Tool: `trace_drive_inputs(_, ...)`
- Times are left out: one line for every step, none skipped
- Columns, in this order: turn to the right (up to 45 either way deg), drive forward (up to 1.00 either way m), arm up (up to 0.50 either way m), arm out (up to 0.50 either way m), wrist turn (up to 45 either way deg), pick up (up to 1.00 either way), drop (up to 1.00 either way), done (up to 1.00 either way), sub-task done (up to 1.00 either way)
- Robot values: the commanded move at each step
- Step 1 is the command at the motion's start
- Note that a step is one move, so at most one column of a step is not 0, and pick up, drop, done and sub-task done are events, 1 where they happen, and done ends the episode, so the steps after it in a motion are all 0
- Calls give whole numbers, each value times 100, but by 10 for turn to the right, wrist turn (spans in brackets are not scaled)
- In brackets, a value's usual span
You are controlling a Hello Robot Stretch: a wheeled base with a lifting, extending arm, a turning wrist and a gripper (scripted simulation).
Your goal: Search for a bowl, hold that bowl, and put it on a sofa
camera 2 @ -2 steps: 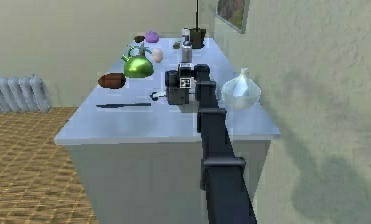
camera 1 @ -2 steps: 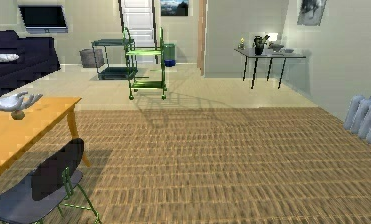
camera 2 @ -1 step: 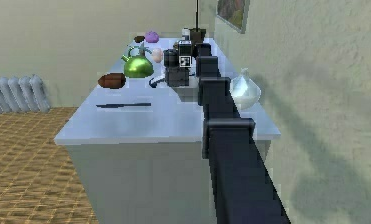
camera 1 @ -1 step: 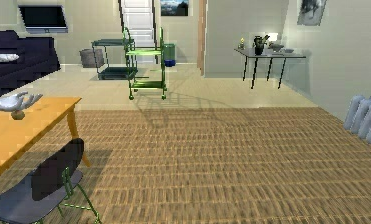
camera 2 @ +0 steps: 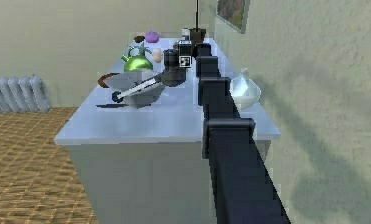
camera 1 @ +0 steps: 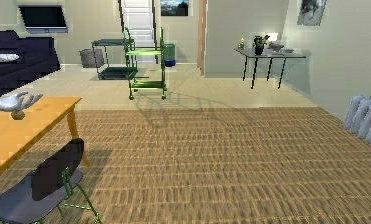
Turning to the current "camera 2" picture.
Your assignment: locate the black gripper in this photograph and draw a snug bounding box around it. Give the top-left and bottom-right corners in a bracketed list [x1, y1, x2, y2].
[111, 48, 188, 104]

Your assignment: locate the grey bowl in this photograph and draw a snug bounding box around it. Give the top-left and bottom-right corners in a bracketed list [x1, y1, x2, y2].
[105, 70, 168, 109]

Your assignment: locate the green kettle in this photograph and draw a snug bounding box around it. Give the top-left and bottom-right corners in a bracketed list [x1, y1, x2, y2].
[121, 42, 155, 73]

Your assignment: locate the pink egg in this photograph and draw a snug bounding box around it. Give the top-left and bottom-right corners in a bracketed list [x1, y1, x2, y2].
[151, 47, 164, 64]

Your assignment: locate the brown curved object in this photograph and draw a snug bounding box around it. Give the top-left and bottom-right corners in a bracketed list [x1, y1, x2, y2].
[97, 72, 121, 89]

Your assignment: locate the purple round object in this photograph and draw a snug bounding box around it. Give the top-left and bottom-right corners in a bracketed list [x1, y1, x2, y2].
[144, 30, 160, 44]

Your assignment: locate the pale blue cabinet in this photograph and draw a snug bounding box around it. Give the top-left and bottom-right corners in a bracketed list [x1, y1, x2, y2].
[53, 35, 282, 224]

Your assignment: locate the clear glass vase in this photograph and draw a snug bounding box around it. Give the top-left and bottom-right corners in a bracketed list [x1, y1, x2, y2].
[229, 67, 262, 111]

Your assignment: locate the grey radiator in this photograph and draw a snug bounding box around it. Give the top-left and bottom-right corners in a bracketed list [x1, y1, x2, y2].
[0, 73, 51, 115]

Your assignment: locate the framed wall picture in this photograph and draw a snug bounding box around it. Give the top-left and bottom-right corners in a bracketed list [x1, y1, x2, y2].
[216, 0, 251, 34]

